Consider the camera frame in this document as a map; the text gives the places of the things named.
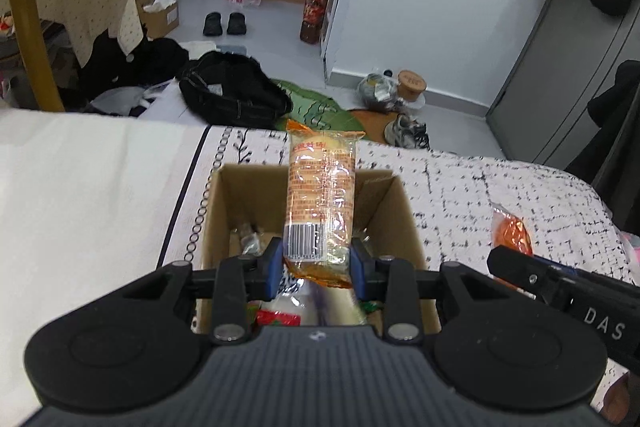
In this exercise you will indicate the black jacket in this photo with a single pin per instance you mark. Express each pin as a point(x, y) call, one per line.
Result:
point(145, 62)

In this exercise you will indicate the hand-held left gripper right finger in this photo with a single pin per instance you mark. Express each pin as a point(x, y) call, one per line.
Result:
point(358, 272)

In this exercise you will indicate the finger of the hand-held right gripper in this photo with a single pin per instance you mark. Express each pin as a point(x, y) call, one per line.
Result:
point(520, 272)

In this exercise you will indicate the black coat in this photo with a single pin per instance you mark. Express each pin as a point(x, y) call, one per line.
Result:
point(615, 132)

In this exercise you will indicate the small orange snack packet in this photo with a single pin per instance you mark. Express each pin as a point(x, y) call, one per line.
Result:
point(511, 232)

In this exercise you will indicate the red snack packet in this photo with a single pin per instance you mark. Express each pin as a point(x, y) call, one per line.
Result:
point(277, 318)

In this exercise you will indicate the grey plastic bag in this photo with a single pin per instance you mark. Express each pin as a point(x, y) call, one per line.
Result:
point(377, 92)

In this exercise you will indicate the wooden table leg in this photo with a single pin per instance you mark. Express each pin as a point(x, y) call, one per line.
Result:
point(35, 52)

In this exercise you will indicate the clear snack packet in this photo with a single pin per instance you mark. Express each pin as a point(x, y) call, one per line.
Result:
point(251, 239)

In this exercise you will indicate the grey wardrobe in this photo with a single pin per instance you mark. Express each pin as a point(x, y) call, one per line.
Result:
point(550, 82)

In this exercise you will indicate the red oil bottle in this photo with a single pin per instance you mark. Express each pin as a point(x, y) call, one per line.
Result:
point(313, 19)

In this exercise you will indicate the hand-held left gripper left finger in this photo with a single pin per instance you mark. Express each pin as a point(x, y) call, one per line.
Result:
point(271, 268)

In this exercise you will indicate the small open cardboard carton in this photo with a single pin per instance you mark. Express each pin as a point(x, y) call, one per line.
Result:
point(162, 19)

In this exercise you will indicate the black slipper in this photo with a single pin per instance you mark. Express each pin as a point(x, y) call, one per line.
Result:
point(213, 24)
point(237, 23)

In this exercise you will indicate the orange cracker packet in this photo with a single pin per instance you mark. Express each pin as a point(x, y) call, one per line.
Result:
point(320, 187)

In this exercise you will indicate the grey sneakers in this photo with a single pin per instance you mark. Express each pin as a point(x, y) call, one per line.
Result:
point(407, 132)

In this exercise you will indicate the white bed sheet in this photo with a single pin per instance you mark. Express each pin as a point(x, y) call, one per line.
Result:
point(85, 217)

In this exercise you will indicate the orange rug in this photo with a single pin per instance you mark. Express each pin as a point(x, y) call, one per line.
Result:
point(370, 124)

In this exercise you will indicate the black bag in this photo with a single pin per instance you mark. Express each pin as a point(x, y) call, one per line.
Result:
point(230, 92)

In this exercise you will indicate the white snack packet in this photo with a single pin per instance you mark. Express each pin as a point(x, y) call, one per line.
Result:
point(295, 299)

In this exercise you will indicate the green rug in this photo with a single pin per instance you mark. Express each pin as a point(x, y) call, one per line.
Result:
point(320, 107)

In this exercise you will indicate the cardboard box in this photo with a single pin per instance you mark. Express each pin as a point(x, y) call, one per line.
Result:
point(395, 217)

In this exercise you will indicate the jar with wooden lid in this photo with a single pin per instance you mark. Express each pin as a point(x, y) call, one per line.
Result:
point(411, 84)

